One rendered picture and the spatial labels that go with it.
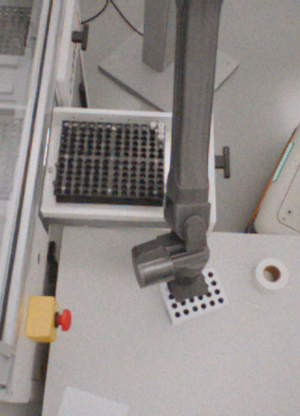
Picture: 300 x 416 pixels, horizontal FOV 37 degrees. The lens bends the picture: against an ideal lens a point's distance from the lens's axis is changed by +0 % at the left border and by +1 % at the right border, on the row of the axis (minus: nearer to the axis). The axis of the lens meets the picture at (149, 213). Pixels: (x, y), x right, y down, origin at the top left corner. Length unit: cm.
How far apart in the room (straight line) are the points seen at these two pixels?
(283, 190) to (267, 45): 99
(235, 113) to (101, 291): 137
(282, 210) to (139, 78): 95
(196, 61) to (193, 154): 13
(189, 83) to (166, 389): 59
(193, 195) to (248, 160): 136
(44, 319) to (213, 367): 36
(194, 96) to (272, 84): 166
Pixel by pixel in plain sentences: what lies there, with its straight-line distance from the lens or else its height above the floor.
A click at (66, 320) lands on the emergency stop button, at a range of 85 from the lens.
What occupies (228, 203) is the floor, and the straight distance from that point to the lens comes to 193.
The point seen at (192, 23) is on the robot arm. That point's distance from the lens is 67.
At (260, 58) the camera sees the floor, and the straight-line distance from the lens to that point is 241.
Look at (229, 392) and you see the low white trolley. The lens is 98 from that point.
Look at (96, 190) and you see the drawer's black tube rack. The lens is 92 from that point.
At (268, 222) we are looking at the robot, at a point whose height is 28.
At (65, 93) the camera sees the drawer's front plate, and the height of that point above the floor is 89.
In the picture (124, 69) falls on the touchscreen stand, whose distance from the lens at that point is 222.
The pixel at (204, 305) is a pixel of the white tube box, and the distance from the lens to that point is 97.
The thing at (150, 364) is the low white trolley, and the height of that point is 76.
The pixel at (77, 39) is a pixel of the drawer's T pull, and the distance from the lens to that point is 113.
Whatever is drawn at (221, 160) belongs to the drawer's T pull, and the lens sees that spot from 95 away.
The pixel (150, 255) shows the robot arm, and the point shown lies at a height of 102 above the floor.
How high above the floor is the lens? 172
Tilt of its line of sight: 67 degrees down
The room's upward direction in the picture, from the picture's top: 6 degrees clockwise
